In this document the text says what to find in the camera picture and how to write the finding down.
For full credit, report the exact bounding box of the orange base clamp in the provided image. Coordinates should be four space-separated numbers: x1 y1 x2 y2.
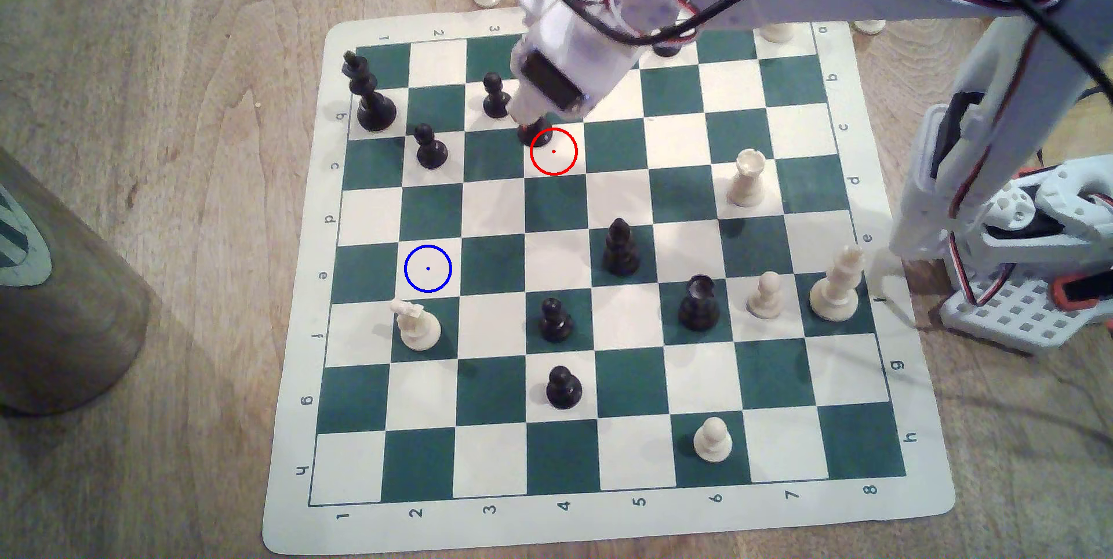
1050 274 1113 310

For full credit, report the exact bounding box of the white queen chess piece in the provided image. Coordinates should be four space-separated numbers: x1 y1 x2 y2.
809 246 865 324

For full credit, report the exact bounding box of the green and white chess mat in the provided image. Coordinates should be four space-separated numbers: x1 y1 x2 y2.
261 6 958 556

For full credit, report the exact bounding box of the brown cylindrical container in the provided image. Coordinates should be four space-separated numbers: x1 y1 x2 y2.
0 146 153 418

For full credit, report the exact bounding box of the black king chess piece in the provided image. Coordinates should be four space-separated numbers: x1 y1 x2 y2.
341 50 398 132

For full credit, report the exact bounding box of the white knight chess piece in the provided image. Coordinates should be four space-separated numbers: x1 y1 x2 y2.
388 298 443 352

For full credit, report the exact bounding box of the black rook chess piece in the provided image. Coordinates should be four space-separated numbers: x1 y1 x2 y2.
678 274 721 333

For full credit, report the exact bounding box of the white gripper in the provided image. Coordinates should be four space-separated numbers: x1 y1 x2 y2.
507 0 646 128

